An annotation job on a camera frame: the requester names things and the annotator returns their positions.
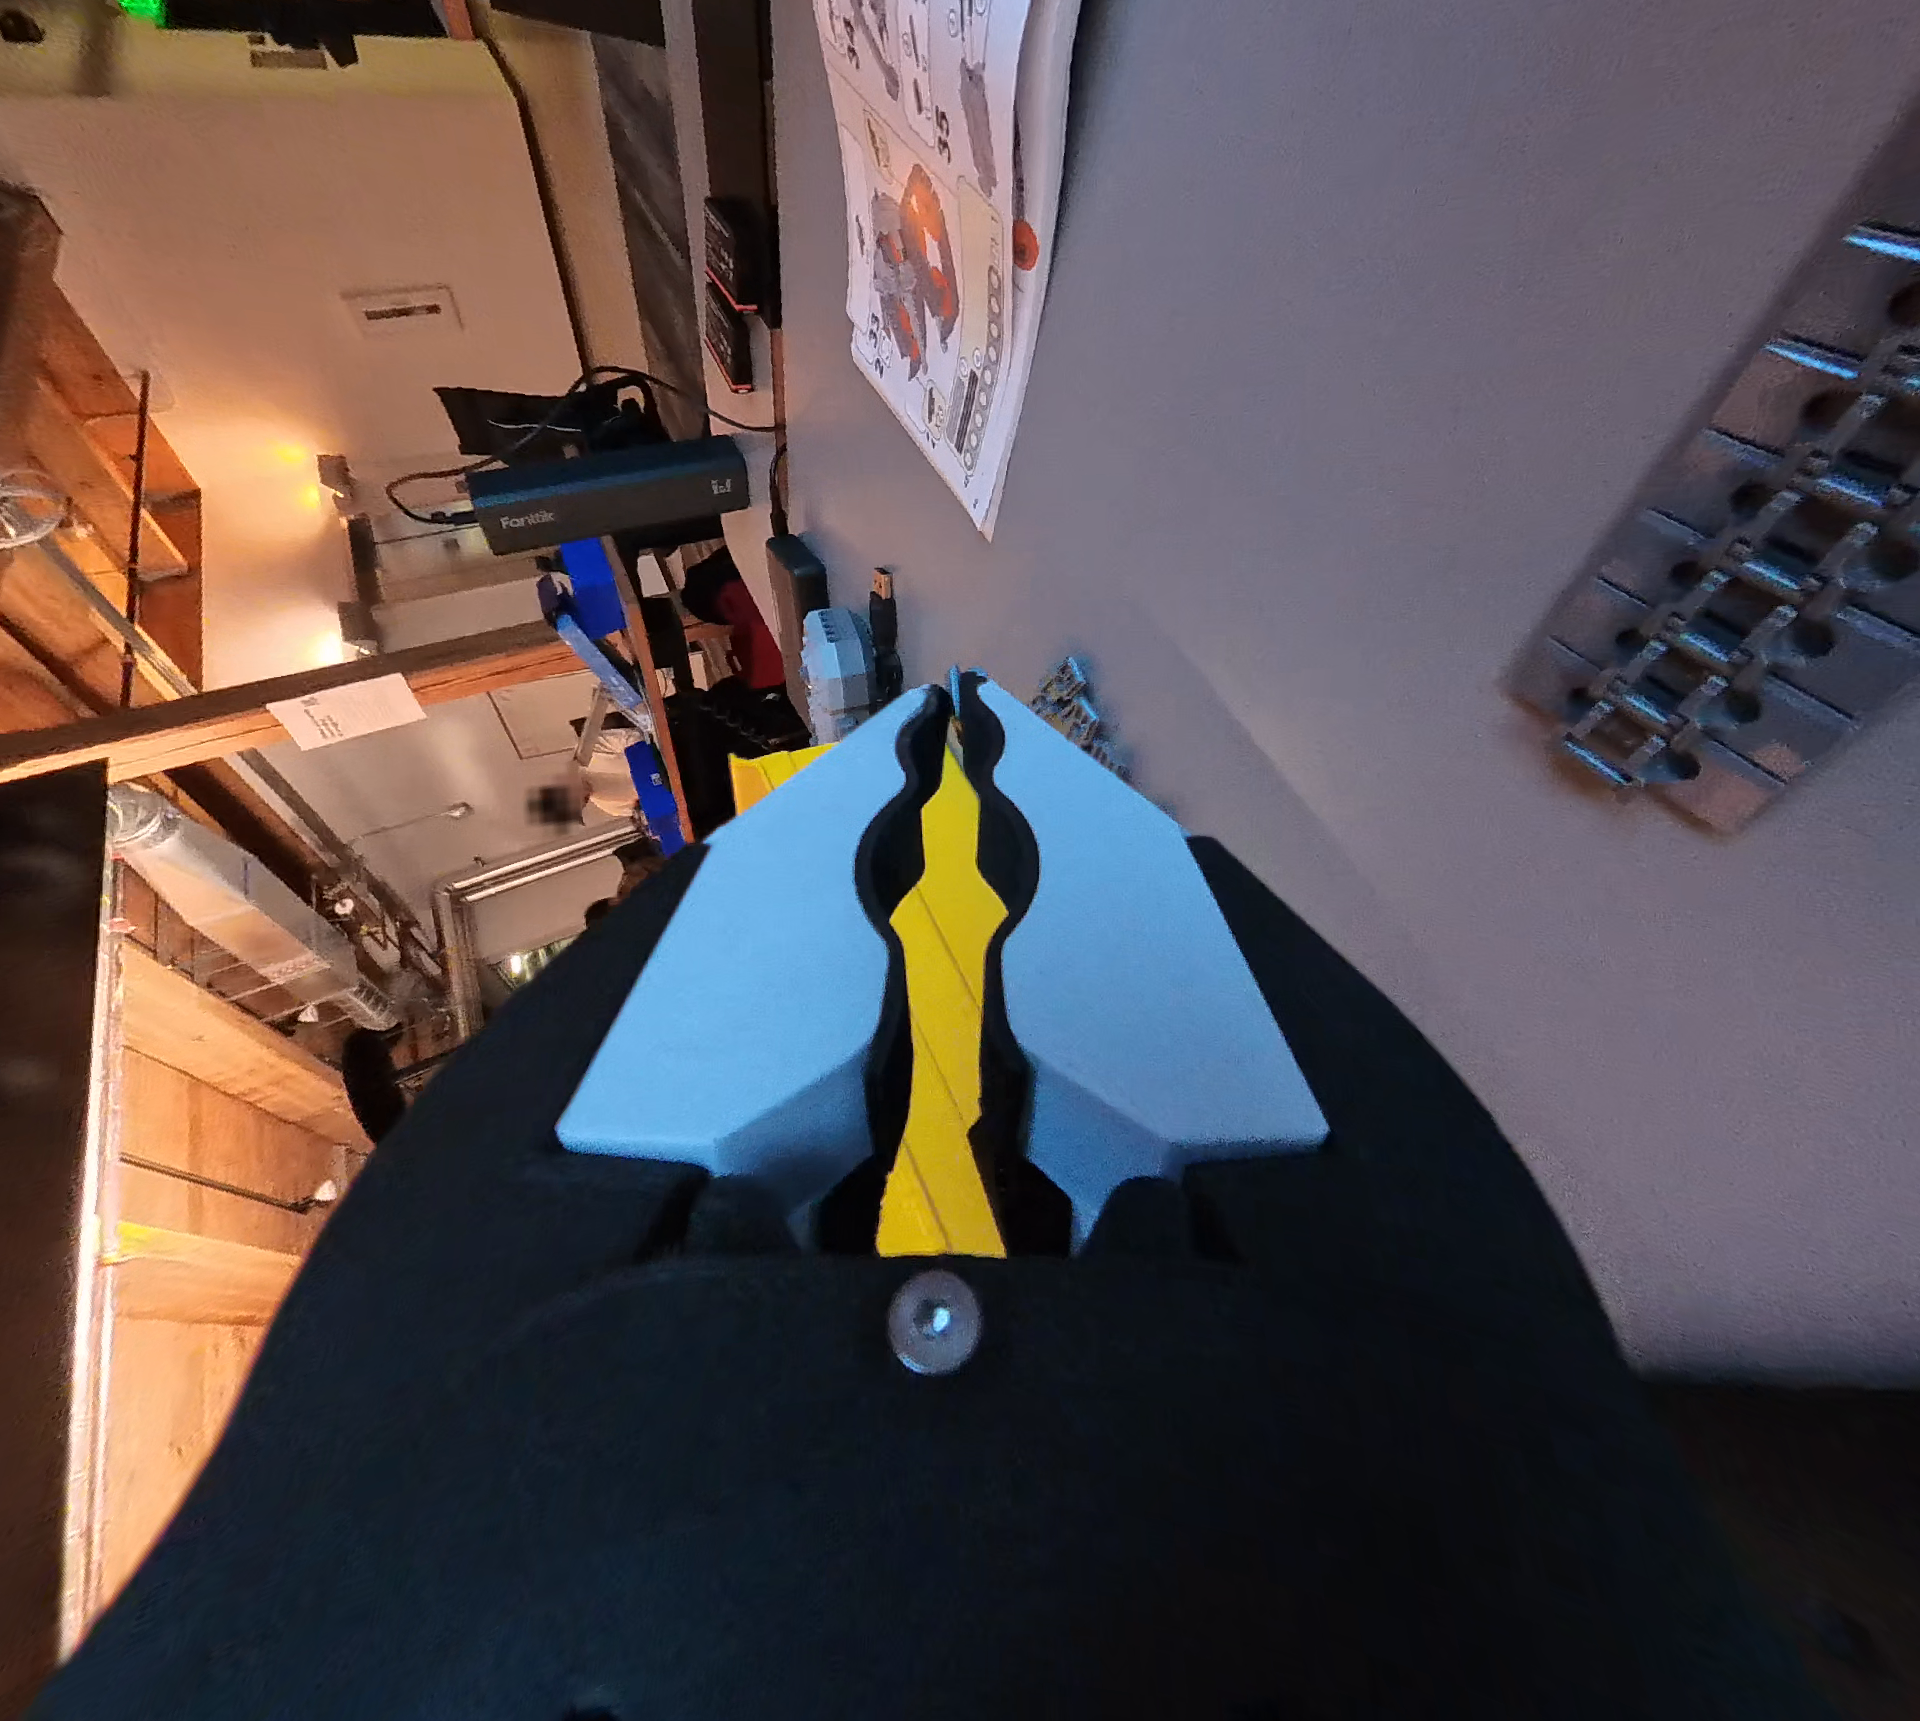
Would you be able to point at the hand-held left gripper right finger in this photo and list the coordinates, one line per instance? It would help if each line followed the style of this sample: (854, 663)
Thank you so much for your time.
(1171, 1001)

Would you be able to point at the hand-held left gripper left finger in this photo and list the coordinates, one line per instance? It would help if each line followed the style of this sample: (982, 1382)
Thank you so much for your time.
(720, 1001)

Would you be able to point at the grey desk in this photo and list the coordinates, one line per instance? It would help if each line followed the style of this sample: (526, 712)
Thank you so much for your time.
(1350, 400)

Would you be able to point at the yellow plastic bin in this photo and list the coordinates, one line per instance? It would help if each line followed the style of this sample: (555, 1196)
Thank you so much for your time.
(938, 1001)

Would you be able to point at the cluster of black track links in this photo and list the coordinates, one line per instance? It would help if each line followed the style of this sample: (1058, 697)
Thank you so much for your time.
(1081, 708)

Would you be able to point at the grey electronic hub block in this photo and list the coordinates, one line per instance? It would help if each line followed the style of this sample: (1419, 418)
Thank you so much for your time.
(840, 663)

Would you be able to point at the workshop shelf with bins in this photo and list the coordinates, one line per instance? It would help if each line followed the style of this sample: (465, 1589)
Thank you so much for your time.
(600, 641)

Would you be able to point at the black power adapter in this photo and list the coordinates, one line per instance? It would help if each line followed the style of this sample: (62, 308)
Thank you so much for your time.
(794, 597)

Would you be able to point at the white paper sign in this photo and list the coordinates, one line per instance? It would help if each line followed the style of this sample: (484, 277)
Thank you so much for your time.
(344, 712)

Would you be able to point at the black red small device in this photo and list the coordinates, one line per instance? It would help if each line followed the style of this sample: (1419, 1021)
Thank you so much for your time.
(743, 251)

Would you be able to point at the open instruction booklet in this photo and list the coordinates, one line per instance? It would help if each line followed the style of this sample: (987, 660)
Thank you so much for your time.
(930, 100)

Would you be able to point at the silver ventilation duct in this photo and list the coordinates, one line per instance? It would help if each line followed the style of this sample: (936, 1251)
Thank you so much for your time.
(224, 898)

